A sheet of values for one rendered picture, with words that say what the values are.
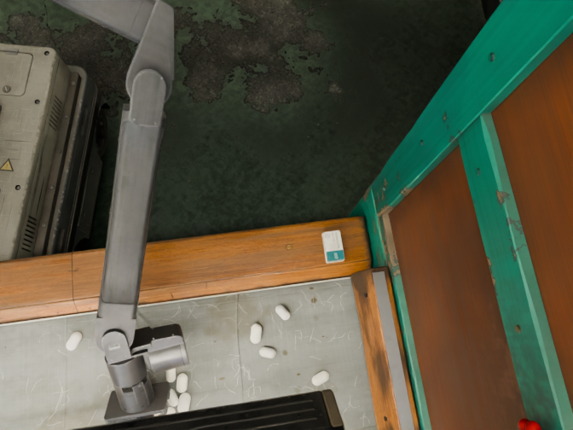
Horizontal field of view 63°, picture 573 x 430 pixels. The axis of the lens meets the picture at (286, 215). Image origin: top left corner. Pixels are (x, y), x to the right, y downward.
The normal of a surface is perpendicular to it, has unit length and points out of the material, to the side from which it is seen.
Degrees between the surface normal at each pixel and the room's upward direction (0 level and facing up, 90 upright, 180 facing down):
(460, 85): 90
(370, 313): 67
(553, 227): 90
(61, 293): 0
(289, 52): 0
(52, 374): 0
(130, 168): 37
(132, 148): 41
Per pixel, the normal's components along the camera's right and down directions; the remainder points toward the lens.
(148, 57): 0.29, 0.36
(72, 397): 0.05, -0.25
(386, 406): -0.88, 0.00
